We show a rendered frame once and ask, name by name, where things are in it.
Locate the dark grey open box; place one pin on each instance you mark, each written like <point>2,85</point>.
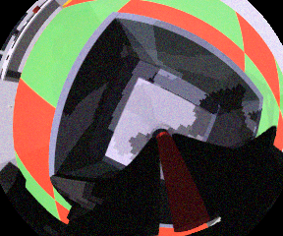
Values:
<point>122,49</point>

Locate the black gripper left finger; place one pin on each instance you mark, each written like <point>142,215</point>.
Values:
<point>136,189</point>

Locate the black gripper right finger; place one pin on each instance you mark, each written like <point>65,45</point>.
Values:
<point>218,170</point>

